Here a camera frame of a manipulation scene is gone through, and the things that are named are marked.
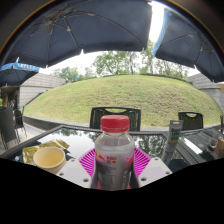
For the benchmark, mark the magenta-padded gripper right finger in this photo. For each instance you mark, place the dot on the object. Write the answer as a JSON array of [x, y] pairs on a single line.
[[154, 169]]

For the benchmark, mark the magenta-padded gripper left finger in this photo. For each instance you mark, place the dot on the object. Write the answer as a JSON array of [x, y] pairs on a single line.
[[75, 171]]

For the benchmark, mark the clear red-capped drink bottle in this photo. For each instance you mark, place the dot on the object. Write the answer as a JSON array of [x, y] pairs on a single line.
[[114, 156]]

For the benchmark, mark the cream mug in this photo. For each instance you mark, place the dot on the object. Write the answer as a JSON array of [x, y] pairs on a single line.
[[50, 160]]

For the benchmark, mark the grey standing tube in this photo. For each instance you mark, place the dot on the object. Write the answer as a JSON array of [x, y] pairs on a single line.
[[172, 136]]

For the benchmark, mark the yellow foil packet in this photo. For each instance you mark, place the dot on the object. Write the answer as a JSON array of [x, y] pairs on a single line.
[[30, 151]]

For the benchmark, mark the wide dark wicker chair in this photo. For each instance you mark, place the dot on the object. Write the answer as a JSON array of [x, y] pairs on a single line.
[[130, 118]]

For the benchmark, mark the small dark wicker chair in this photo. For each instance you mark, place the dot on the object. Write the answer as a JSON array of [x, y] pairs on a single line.
[[190, 121]]

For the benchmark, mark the small round ashtray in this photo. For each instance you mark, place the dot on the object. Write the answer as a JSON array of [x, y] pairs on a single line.
[[213, 144]]

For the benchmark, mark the dark grey patio chair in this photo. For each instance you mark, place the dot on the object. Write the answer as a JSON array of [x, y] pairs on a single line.
[[7, 126]]

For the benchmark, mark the grey stone building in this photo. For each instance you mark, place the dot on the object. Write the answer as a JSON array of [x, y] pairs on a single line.
[[40, 88]]

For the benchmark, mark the navy umbrella with blue band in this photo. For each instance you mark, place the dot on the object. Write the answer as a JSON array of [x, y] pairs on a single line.
[[15, 75]]

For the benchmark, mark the navy umbrella with blue edge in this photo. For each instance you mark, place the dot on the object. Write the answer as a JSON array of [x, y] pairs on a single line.
[[190, 46]]

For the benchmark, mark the large navy patio umbrella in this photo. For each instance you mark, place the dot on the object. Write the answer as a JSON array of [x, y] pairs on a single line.
[[83, 26]]

